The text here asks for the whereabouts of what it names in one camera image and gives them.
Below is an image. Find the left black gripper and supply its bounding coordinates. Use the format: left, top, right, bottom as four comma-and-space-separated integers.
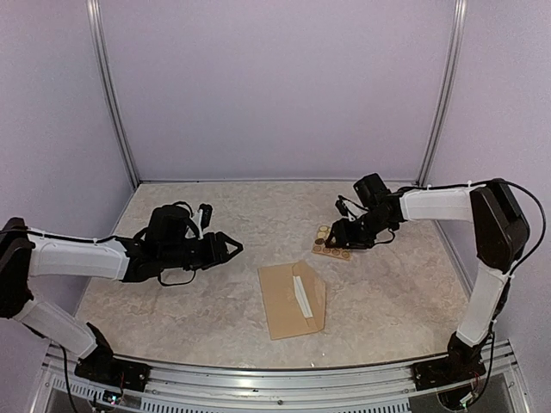
160, 231, 243, 271

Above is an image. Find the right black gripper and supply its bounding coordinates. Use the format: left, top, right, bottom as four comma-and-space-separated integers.
325, 209, 392, 249

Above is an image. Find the round sticker seal sheet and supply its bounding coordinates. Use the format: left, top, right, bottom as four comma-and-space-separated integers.
311, 225, 352, 262

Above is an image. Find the cream lined letter paper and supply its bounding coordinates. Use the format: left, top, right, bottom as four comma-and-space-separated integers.
293, 276, 313, 318

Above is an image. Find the brown kraft envelope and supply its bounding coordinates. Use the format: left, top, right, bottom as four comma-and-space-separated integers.
258, 261, 326, 340

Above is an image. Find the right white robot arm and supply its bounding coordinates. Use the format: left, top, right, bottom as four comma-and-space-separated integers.
325, 173, 547, 382

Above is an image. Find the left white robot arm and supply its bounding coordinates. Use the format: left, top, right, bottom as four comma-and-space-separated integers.
1, 201, 244, 383

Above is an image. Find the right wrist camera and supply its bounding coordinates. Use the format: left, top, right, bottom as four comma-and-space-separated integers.
335, 196, 350, 217

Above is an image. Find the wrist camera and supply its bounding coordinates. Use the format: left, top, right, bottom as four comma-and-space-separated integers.
198, 203, 214, 229
335, 196, 350, 217

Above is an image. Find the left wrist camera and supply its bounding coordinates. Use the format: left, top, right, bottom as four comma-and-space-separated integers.
198, 203, 214, 229

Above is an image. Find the right aluminium frame post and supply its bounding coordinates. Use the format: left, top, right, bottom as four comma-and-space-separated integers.
416, 0, 467, 186

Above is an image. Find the aluminium frame post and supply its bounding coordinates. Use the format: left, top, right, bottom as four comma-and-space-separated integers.
416, 0, 467, 186
86, 0, 141, 190

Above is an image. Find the front aluminium rail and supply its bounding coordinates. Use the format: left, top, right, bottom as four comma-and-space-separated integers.
30, 342, 530, 412

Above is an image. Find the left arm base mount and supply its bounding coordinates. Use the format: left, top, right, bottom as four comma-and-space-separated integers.
75, 330, 151, 392

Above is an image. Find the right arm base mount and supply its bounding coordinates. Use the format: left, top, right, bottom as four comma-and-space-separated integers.
412, 333, 489, 391

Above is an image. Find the left aluminium frame post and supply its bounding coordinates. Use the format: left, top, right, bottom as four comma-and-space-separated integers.
86, 0, 141, 190

